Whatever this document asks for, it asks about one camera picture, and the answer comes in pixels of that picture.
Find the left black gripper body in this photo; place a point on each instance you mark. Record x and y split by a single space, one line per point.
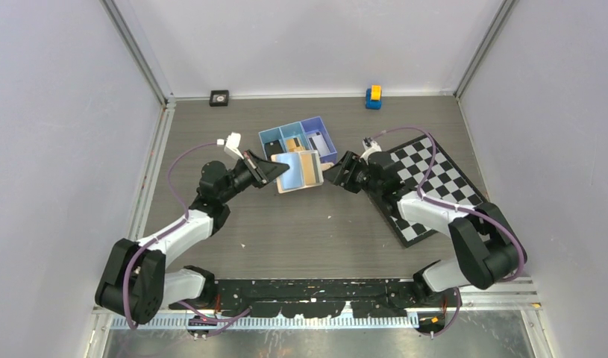
245 176

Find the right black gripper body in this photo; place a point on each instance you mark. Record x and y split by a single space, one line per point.
359 177

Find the beige leather card holder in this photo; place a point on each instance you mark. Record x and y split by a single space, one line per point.
293 180

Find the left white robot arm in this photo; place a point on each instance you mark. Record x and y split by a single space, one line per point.
135 282

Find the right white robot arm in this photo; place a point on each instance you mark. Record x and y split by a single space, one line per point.
485 248

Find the black item in tray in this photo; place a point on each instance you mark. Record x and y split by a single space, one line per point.
272 148

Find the orange item in tray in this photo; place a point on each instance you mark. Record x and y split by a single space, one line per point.
293 144

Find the blue three-compartment organizer tray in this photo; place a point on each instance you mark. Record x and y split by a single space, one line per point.
301 129

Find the small black square box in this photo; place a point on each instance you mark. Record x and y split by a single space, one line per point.
219 98

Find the blue and yellow toy block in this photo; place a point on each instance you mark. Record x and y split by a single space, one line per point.
374 97

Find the black and white chessboard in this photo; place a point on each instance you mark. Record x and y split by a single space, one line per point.
446 182

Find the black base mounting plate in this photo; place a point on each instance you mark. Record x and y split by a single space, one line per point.
319 298

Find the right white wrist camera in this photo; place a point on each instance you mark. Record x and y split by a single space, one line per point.
370 146

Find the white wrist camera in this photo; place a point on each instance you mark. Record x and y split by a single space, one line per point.
370 146
231 145

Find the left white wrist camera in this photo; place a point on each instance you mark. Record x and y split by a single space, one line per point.
231 145

